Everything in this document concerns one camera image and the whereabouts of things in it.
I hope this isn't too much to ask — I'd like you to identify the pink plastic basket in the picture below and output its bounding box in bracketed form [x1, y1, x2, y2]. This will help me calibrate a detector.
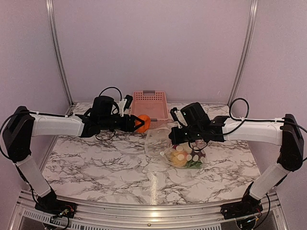
[130, 91, 168, 121]

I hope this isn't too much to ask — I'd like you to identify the left aluminium frame post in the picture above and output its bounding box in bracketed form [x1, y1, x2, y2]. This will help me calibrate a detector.
[46, 0, 74, 106]

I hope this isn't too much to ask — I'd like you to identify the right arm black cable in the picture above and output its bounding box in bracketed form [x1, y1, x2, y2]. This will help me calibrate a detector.
[187, 97, 307, 154]

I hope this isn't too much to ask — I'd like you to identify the aluminium frame post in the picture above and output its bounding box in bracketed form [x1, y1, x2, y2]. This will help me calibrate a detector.
[46, 0, 74, 106]
[227, 0, 259, 106]

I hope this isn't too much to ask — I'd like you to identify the front aluminium rail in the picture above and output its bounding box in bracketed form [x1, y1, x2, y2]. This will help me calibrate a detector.
[9, 194, 288, 230]

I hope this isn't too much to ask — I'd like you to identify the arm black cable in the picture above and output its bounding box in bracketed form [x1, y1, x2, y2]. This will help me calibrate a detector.
[95, 86, 123, 142]
[187, 97, 307, 154]

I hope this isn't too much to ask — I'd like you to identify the green fake leafy vegetable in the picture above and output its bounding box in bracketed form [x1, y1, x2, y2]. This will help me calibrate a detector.
[185, 160, 202, 169]

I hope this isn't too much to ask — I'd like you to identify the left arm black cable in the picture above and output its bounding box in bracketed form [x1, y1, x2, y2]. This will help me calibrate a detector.
[95, 86, 123, 142]

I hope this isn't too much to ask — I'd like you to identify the yellow fake lemon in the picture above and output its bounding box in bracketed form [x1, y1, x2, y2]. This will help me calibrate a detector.
[170, 151, 188, 168]

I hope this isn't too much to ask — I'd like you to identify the orange fake orange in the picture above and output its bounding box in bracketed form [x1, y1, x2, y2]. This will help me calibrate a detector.
[138, 115, 151, 133]

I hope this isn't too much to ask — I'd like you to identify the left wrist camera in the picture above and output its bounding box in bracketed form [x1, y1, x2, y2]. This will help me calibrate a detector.
[118, 95, 133, 117]

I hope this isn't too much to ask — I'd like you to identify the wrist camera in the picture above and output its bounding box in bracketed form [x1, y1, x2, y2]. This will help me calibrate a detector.
[170, 107, 187, 128]
[118, 95, 133, 117]

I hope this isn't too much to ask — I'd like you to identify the right aluminium frame post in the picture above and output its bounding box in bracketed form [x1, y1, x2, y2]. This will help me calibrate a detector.
[227, 0, 259, 106]

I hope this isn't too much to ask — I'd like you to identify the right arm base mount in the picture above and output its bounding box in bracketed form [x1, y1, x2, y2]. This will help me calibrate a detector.
[221, 201, 263, 219]

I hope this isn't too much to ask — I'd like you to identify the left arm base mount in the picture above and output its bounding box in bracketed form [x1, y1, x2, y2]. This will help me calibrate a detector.
[35, 199, 77, 219]

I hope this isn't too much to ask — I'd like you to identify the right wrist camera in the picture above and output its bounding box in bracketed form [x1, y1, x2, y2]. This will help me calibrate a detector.
[170, 107, 187, 128]

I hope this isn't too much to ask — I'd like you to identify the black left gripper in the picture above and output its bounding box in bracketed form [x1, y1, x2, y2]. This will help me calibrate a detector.
[99, 114, 144, 132]

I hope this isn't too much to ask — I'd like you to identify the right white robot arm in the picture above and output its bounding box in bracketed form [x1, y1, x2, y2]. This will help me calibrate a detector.
[169, 102, 305, 219]

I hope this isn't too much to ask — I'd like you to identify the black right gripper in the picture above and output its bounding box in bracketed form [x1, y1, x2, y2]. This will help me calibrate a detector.
[169, 125, 203, 144]

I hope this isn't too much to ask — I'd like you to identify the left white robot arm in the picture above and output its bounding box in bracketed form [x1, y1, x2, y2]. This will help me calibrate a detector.
[0, 95, 146, 214]

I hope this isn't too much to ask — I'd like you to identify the clear zip top bag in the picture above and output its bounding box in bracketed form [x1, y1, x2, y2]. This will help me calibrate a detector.
[144, 127, 209, 169]

